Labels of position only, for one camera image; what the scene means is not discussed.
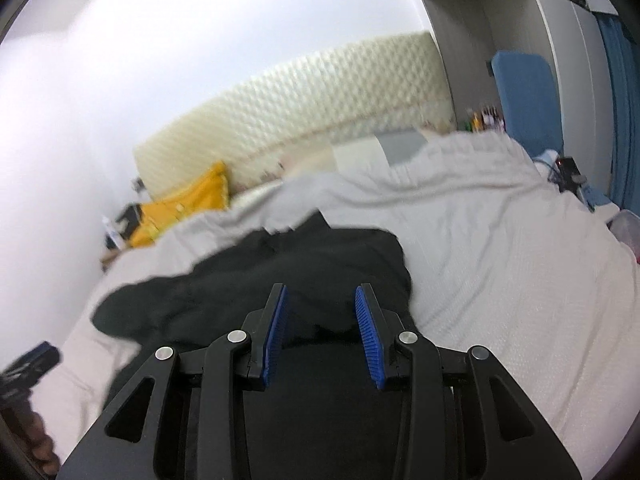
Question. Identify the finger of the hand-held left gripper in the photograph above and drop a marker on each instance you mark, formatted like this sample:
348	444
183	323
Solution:
30	365

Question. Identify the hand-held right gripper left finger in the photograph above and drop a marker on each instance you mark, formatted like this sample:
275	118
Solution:
276	332

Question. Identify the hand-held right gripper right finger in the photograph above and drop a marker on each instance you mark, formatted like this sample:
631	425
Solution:
366	332

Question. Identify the black garment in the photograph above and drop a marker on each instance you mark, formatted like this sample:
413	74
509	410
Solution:
280	270

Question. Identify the person's left hand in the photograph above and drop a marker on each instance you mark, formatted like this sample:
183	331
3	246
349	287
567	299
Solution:
37	440

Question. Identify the white bed blanket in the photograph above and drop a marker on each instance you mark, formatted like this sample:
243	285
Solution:
500	260

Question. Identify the yellow cloth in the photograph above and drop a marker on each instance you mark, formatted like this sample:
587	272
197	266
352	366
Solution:
175	207

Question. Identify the white pillow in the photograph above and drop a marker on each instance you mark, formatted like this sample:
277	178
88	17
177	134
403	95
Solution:
357	160

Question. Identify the grey pillow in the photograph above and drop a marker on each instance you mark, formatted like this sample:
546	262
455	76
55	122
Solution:
400	147

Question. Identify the cream quilted headboard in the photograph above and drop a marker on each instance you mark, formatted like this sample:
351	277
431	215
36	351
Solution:
300	105

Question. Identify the group of small bottles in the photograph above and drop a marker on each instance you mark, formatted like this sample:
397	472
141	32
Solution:
485	120

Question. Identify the black device with red light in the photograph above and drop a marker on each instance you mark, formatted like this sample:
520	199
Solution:
567	172

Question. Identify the blue padded board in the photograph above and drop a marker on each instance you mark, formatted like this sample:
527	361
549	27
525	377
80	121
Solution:
527	105

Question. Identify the white wardrobe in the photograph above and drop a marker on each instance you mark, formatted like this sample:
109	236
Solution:
505	30

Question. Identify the blue curtain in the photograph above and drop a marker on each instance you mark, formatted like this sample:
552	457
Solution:
622	110

